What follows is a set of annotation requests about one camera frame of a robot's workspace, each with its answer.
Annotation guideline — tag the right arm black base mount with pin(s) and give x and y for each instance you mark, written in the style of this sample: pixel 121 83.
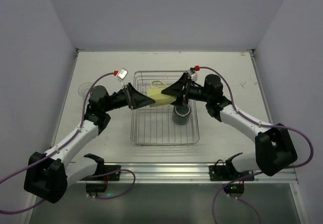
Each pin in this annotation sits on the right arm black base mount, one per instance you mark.
pixel 222 171

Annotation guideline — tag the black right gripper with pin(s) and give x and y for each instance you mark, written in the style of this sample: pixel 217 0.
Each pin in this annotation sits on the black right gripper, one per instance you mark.
pixel 186 90

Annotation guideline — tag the clear faceted glass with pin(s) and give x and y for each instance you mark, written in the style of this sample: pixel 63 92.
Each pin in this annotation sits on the clear faceted glass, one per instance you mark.
pixel 84 90

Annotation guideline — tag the yellow-green ceramic mug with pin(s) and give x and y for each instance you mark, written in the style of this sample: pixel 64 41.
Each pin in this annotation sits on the yellow-green ceramic mug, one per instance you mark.
pixel 155 93

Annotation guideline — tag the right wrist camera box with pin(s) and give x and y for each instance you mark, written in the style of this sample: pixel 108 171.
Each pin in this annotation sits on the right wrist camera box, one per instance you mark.
pixel 192 73

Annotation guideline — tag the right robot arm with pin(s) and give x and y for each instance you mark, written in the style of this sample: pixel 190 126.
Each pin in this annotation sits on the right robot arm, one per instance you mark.
pixel 273 146

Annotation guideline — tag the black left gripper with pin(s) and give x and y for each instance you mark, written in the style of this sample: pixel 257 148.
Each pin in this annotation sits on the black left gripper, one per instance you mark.
pixel 129 96

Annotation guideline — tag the dark grey ceramic mug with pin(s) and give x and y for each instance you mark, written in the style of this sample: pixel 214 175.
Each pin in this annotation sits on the dark grey ceramic mug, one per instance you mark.
pixel 181 114

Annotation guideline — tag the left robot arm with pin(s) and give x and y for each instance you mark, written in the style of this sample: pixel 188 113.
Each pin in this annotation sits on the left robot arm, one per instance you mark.
pixel 52 172

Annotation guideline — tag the metal wire dish rack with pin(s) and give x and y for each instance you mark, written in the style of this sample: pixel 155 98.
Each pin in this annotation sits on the metal wire dish rack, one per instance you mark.
pixel 155 125

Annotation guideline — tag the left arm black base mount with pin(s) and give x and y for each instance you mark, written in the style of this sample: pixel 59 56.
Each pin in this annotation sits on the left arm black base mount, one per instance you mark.
pixel 109 173

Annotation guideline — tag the aluminium table edge rail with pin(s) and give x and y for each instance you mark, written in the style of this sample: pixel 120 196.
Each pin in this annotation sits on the aluminium table edge rail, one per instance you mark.
pixel 172 173

